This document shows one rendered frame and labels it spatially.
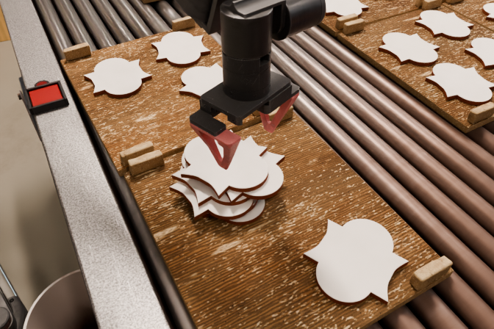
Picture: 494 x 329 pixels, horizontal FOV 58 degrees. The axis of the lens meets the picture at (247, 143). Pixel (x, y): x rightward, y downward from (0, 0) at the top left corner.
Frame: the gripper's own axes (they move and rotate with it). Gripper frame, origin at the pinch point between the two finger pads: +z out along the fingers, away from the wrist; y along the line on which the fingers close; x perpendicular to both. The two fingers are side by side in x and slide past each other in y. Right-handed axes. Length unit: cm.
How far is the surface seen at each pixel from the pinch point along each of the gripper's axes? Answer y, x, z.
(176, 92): 14.4, 31.7, 13.3
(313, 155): 17.4, -0.8, 14.0
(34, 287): -19, 87, 106
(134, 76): 11.7, 41.8, 12.2
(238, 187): -0.9, 0.9, 8.6
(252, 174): 2.5, 1.0, 8.5
